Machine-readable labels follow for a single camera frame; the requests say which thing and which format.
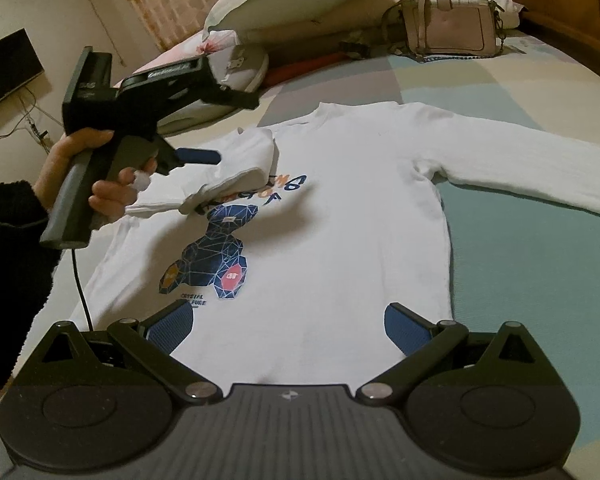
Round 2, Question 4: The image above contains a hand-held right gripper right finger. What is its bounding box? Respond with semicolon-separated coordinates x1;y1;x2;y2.
356;302;549;405

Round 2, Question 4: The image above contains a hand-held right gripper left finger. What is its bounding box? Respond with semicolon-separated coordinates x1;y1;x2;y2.
34;301;218;404

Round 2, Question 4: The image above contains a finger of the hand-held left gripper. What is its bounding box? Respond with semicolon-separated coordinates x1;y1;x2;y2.
201;83;261;111
172;147;222;166

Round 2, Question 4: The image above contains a white bear print sweatshirt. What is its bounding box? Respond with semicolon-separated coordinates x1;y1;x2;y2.
82;101;600;386

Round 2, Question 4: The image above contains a person's left hand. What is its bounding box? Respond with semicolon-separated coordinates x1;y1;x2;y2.
34;128;156;222

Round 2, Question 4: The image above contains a grey donut pillow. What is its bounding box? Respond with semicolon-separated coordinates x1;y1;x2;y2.
155;42;270;133

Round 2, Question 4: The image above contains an orange cloth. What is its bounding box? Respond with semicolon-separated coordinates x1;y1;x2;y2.
265;50;353;83

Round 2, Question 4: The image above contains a black television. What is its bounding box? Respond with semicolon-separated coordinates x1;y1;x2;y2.
0;27;46;117

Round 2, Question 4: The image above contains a dark grey folded blanket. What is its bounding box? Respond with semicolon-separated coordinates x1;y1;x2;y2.
240;0;406;61

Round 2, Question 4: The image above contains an orange patterned curtain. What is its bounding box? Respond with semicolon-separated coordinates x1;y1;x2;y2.
107;0;253;53

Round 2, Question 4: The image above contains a pink leather handbag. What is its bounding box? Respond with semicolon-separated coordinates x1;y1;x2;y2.
380;0;506;63

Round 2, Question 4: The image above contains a wooden headboard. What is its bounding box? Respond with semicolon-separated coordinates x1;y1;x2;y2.
455;0;600;96

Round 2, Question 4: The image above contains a black wall cable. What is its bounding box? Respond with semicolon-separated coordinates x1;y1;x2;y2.
0;85;53;153

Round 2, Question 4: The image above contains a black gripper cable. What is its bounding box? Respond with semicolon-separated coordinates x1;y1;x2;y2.
70;247;94;333

